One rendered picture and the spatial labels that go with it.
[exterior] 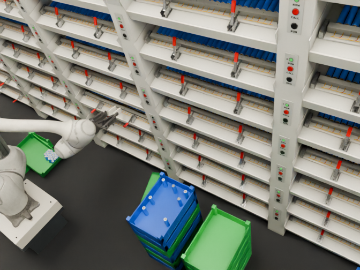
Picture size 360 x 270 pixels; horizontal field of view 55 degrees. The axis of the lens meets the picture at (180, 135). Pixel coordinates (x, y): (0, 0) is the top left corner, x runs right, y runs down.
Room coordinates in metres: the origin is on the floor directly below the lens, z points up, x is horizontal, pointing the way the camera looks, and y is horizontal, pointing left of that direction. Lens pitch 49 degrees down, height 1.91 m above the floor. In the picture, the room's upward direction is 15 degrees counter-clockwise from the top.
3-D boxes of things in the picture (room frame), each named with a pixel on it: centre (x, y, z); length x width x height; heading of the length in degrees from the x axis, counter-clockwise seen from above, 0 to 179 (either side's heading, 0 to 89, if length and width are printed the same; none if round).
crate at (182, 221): (0.87, 0.17, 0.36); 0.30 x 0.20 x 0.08; 136
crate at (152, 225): (0.87, 0.17, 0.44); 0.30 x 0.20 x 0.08; 136
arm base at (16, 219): (1.18, 1.01, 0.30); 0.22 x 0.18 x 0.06; 40
